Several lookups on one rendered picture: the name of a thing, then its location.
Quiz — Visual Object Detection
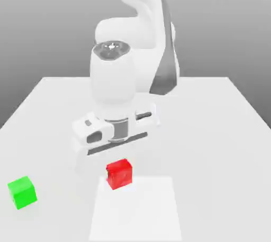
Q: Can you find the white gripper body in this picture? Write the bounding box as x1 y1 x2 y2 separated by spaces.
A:
71 123 162 174

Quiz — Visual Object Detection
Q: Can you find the small red cube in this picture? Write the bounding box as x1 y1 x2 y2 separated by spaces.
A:
105 158 133 191

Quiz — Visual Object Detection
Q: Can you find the small green cube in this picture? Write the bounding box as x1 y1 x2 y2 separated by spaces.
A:
7 175 38 211

